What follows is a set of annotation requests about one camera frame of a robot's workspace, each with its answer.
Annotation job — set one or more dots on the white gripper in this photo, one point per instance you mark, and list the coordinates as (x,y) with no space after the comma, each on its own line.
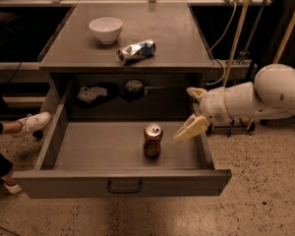
(213,107)

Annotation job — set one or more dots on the orange soda can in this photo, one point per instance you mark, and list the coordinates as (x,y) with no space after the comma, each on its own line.
(152,145)

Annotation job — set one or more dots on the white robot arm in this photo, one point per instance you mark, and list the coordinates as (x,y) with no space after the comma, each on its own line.
(270,96)

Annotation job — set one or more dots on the grey cabinet counter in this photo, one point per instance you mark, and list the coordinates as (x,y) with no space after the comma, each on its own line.
(76,58)

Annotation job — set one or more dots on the crushed silver blue can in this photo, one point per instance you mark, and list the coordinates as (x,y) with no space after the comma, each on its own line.
(136,51)

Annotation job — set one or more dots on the grey open top drawer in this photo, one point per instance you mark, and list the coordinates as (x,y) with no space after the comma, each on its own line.
(79,157)

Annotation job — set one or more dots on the white ceramic bowl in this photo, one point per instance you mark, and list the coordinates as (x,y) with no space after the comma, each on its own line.
(106,30)

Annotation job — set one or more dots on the white sneaker upper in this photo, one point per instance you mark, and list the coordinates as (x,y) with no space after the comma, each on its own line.
(33,123)

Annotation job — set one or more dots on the white sneaker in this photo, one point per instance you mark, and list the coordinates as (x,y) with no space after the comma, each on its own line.
(12,189)
(33,123)

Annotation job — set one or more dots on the white sneaker lower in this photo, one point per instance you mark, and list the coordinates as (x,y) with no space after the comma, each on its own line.
(12,189)

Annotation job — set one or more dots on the black drawer handle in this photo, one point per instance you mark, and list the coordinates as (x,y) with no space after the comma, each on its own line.
(124,187)

